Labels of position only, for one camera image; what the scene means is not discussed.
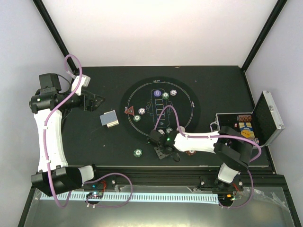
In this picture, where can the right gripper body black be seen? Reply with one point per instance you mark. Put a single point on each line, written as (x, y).
(163, 151)

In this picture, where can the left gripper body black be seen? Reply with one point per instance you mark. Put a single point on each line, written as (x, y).
(82, 105)

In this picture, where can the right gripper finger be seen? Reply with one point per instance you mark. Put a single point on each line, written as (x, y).
(162, 154)
(176, 157)

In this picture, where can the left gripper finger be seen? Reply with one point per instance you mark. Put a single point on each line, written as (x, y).
(91, 107)
(96, 99)

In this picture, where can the green chips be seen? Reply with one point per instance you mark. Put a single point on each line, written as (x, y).
(168, 130)
(136, 118)
(165, 96)

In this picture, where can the green chip stack source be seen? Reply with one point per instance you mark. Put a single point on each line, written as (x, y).
(137, 153)

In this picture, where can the red triangular button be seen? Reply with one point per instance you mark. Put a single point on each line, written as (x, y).
(130, 111)

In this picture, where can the purple round button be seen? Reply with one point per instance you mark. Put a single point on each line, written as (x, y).
(157, 93)

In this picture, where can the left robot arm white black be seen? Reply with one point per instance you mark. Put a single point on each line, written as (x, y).
(54, 176)

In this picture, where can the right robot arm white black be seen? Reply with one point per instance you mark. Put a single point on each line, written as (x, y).
(233, 149)

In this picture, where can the brown orange chip stack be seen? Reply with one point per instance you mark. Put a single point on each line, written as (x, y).
(190, 152)

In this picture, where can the round black poker mat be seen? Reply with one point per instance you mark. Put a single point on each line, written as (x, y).
(180, 110)

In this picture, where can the light blue slotted strip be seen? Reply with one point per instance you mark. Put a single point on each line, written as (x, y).
(144, 197)

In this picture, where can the right circuit board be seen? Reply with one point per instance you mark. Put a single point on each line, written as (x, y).
(231, 197)

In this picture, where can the circuit board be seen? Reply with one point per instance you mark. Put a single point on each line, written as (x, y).
(231, 197)
(95, 195)

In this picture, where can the left circuit board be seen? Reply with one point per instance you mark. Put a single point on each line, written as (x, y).
(95, 195)

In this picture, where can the boxed card deck in case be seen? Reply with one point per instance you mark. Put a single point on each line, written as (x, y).
(246, 130)

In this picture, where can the brown chip row in case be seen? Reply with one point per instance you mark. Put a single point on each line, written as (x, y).
(244, 118)

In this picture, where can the aluminium poker case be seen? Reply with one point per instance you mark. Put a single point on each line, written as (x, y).
(266, 120)

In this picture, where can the black aluminium rail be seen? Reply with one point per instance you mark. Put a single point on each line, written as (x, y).
(160, 175)

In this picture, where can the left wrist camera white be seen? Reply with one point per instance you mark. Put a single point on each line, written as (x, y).
(79, 83)

